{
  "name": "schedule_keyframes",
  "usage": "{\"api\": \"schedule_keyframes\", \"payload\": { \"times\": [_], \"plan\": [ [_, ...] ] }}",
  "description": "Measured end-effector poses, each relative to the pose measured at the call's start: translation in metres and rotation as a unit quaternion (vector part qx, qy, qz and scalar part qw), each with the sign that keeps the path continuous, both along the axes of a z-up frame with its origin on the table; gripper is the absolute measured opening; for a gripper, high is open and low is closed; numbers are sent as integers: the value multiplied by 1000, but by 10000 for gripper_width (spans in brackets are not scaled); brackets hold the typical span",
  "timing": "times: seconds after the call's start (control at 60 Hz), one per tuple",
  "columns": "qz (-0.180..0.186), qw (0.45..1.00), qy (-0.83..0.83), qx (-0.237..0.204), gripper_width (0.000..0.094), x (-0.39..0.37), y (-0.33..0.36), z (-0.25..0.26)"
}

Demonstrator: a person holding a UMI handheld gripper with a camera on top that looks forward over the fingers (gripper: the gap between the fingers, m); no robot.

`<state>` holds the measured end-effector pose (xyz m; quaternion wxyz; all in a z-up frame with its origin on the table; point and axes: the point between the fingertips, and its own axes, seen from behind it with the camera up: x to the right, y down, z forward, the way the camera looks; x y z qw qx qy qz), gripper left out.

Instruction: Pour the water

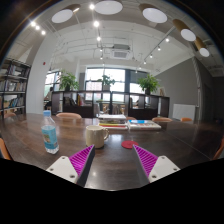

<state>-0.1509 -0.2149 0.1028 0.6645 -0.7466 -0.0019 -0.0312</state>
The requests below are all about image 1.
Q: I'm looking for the red round coaster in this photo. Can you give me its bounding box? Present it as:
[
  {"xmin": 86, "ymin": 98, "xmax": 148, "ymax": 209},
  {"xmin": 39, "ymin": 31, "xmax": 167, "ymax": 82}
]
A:
[{"xmin": 121, "ymin": 140, "xmax": 138, "ymax": 149}]

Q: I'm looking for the ceiling air conditioner unit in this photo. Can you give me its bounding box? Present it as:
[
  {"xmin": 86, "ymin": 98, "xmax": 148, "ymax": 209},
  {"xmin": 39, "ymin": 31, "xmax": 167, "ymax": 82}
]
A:
[{"xmin": 111, "ymin": 44, "xmax": 130, "ymax": 59}]

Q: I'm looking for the flat colourful book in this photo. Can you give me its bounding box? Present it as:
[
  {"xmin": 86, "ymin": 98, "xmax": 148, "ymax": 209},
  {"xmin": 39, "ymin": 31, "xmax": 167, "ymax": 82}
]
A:
[{"xmin": 127, "ymin": 120, "xmax": 161, "ymax": 130}]

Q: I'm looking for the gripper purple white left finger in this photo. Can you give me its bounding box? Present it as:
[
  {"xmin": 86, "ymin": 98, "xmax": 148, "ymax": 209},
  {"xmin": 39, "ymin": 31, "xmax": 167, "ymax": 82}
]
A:
[{"xmin": 47, "ymin": 145, "xmax": 95, "ymax": 187}]

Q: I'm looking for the potted plant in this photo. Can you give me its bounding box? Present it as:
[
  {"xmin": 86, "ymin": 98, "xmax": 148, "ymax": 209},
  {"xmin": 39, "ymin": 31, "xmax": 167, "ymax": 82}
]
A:
[
  {"xmin": 98, "ymin": 75, "xmax": 115, "ymax": 91},
  {"xmin": 137, "ymin": 74, "xmax": 159, "ymax": 95},
  {"xmin": 58, "ymin": 70, "xmax": 79, "ymax": 91}
]

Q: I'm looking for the middle potted plant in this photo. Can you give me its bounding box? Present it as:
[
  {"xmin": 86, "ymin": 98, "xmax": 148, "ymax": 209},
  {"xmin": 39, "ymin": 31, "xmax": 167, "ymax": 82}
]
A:
[{"xmin": 98, "ymin": 75, "xmax": 115, "ymax": 91}]

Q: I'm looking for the cream ceramic mug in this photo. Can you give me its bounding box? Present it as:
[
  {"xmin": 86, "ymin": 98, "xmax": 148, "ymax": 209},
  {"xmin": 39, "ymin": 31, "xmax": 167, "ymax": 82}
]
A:
[{"xmin": 85, "ymin": 125, "xmax": 109, "ymax": 148}]

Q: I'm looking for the orange chair left edge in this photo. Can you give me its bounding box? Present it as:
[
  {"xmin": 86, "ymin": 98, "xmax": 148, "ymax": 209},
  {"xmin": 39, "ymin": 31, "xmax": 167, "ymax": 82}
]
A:
[{"xmin": 0, "ymin": 138, "xmax": 12, "ymax": 160}]

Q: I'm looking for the orange chair edge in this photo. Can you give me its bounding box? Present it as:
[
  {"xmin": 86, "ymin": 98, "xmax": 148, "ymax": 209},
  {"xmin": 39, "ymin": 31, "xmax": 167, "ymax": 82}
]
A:
[
  {"xmin": 213, "ymin": 137, "xmax": 224, "ymax": 160},
  {"xmin": 0, "ymin": 138, "xmax": 12, "ymax": 160}
]

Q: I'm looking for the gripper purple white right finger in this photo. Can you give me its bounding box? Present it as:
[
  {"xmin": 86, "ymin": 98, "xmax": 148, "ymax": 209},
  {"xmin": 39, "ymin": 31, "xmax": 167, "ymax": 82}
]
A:
[{"xmin": 132, "ymin": 145, "xmax": 180, "ymax": 186}]

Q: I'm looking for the orange chair back left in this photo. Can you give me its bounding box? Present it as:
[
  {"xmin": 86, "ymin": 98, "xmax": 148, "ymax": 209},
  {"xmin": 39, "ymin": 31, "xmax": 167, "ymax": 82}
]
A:
[{"xmin": 56, "ymin": 112, "xmax": 82, "ymax": 119}]

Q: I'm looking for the orange chair back right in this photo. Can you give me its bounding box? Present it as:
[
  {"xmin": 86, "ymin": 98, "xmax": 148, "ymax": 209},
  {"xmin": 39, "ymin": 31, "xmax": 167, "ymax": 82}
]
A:
[{"xmin": 152, "ymin": 117, "xmax": 173, "ymax": 122}]

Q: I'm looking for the right potted plant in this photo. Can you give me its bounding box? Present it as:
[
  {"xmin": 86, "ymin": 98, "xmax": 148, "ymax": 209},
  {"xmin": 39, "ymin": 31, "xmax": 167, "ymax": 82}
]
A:
[{"xmin": 137, "ymin": 74, "xmax": 159, "ymax": 95}]

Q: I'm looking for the tall bookshelf at left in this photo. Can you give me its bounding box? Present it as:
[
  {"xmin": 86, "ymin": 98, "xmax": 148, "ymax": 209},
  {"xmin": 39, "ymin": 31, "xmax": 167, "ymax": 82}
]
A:
[{"xmin": 0, "ymin": 58, "xmax": 31, "ymax": 118}]

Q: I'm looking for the orange chair right edge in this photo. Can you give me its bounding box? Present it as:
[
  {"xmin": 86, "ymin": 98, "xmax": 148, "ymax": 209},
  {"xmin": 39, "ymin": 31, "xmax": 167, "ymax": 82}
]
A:
[{"xmin": 213, "ymin": 137, "xmax": 224, "ymax": 160}]

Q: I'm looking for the left potted plant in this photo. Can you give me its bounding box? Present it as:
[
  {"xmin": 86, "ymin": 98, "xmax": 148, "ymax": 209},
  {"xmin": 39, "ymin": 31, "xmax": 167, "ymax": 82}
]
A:
[{"xmin": 58, "ymin": 70, "xmax": 79, "ymax": 91}]

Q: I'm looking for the dark low shelf unit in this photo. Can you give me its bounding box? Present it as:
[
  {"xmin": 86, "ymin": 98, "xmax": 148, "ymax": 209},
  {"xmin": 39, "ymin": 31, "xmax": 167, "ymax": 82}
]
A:
[{"xmin": 51, "ymin": 90, "xmax": 170, "ymax": 119}]

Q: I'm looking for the white radiator panel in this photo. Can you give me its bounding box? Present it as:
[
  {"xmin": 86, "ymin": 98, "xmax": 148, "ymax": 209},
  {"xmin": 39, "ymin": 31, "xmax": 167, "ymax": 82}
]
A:
[{"xmin": 173, "ymin": 104, "xmax": 195, "ymax": 120}]

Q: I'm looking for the orange chair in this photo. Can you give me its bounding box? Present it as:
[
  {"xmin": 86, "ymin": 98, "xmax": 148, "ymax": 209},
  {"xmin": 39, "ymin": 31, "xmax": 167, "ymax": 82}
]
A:
[
  {"xmin": 152, "ymin": 117, "xmax": 173, "ymax": 122},
  {"xmin": 181, "ymin": 117, "xmax": 192, "ymax": 122},
  {"xmin": 56, "ymin": 112, "xmax": 82, "ymax": 119}
]

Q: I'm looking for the stack of books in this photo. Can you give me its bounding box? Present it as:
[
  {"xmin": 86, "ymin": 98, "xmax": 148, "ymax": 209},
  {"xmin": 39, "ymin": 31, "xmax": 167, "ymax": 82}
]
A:
[{"xmin": 98, "ymin": 114, "xmax": 127, "ymax": 129}]

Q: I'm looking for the clear plastic water bottle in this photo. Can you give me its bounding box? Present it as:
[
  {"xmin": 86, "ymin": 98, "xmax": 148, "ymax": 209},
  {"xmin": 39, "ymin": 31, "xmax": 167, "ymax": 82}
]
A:
[{"xmin": 41, "ymin": 110, "xmax": 59, "ymax": 154}]

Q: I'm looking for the orange chair far right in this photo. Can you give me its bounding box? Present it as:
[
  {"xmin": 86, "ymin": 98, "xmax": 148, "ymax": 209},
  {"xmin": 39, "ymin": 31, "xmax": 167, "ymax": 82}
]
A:
[{"xmin": 181, "ymin": 117, "xmax": 192, "ymax": 122}]

